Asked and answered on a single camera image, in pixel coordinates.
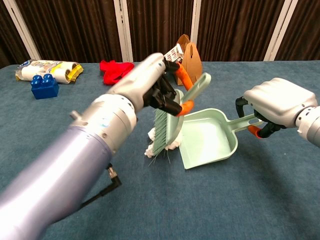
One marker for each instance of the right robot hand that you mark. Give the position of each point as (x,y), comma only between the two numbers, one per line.
(280,100)

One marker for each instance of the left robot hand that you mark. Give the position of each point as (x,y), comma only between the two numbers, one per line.
(140,77)

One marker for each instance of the mint green hand broom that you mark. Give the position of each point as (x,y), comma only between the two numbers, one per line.
(160,135)

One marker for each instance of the white paper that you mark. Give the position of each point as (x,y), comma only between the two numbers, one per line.
(149,151)

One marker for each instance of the mint green dustpan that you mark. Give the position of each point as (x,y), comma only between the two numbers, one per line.
(207,135)

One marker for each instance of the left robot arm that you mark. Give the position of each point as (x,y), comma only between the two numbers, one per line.
(62,170)

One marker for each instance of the red cloth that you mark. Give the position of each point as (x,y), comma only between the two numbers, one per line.
(112,71)

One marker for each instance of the yellow white snack bag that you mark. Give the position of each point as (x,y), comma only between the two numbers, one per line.
(50,68)

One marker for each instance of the white printed card box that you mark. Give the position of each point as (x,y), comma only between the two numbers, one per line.
(173,53)

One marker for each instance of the brown cardboard carrier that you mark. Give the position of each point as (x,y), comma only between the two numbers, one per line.
(192,60)

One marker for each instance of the dark brown curtain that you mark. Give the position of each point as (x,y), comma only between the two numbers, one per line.
(75,25)

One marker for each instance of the blue building block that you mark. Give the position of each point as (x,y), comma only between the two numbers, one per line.
(45,88)

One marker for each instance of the teal felt table mat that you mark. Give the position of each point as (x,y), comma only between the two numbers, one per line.
(225,200)

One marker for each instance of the white partition frame post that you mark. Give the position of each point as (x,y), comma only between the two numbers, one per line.
(21,27)
(278,30)
(195,22)
(123,30)

